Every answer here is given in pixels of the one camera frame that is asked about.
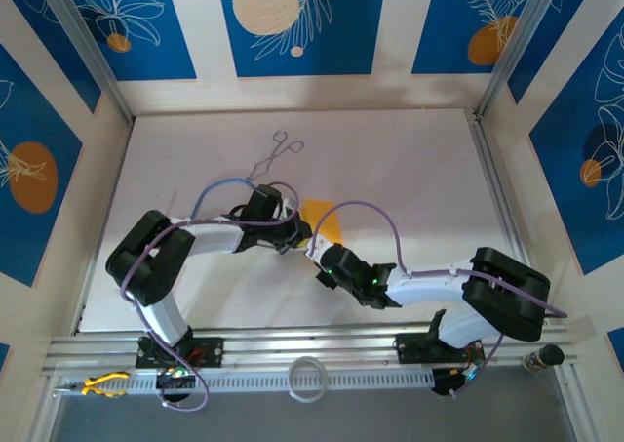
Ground orange square paper sheet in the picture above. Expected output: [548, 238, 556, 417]
[299, 196, 345, 249]

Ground white tape roll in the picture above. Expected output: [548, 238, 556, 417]
[286, 356, 326, 404]

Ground small dark-capped bottle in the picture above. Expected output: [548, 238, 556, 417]
[522, 343, 566, 373]

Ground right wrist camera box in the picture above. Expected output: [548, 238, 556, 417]
[304, 236, 333, 263]

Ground blue cable loop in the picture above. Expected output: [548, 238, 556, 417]
[192, 177, 257, 219]

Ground metal wire tongs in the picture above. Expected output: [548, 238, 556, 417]
[246, 130, 304, 180]

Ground aluminium mounting rail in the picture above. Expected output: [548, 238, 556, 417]
[41, 322, 579, 378]

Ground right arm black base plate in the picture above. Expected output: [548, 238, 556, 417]
[395, 332, 485, 365]

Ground grey slotted cable duct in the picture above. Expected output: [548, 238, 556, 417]
[58, 368, 435, 397]

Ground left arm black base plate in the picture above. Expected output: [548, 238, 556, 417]
[135, 334, 225, 370]

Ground aluminium side rail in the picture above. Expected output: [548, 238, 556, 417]
[465, 109, 547, 326]

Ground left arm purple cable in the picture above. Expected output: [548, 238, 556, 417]
[119, 181, 301, 413]

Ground aluminium frame post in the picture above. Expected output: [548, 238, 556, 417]
[36, 0, 137, 125]
[472, 0, 571, 119]

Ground yellow-handled pliers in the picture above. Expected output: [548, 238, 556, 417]
[53, 371, 132, 398]

